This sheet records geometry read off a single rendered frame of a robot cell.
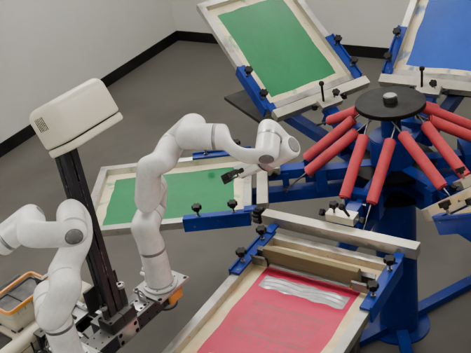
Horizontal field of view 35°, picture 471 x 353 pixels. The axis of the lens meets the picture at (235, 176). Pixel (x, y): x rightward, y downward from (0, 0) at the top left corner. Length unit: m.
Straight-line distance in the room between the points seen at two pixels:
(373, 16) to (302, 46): 2.95
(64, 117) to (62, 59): 4.97
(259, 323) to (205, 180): 1.09
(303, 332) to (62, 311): 0.90
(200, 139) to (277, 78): 1.71
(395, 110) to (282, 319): 1.07
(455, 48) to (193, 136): 2.11
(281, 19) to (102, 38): 3.40
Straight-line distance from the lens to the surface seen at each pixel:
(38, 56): 6.84
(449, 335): 4.09
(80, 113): 2.10
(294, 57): 4.10
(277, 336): 2.72
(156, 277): 2.69
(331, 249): 3.03
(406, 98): 3.40
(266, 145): 2.26
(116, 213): 3.56
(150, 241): 2.59
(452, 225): 2.80
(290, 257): 2.91
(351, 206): 3.18
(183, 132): 2.34
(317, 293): 2.86
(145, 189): 2.47
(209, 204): 3.47
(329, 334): 2.71
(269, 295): 2.89
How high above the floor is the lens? 2.82
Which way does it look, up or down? 31 degrees down
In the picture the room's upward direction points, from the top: 10 degrees counter-clockwise
